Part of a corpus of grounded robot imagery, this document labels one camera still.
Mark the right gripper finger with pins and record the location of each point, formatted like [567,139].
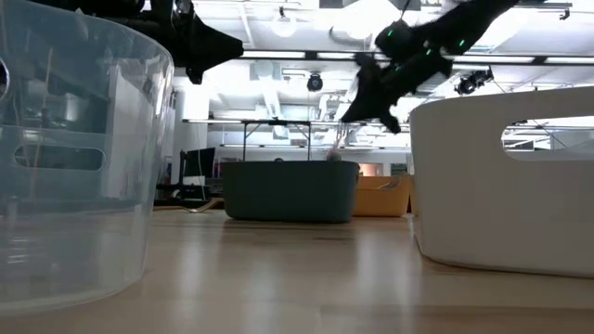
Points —
[364,111]
[392,118]

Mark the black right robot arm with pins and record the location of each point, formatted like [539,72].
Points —
[464,23]

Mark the white plastic bin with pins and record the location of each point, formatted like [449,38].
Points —
[464,209]

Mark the black ceiling spot lamp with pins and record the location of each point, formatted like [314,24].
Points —
[314,82]

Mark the dark office desk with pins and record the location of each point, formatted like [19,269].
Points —
[190,190]

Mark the black computer monitor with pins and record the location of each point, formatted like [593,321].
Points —
[202,162]

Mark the orange plastic bin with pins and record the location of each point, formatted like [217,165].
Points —
[380,201]

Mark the round white pendant lamp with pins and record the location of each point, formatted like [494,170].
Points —
[284,25]

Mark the clear plastic bin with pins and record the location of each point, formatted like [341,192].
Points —
[83,209]

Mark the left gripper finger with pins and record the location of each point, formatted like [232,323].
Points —
[209,46]

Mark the teal plastic bin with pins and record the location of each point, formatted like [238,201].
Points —
[287,192]

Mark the long ceiling light strip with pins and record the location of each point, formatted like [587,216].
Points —
[339,55]
[492,59]
[274,54]
[571,60]

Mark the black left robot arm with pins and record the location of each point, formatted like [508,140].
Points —
[93,7]

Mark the black track light cluster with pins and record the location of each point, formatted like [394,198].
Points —
[471,82]

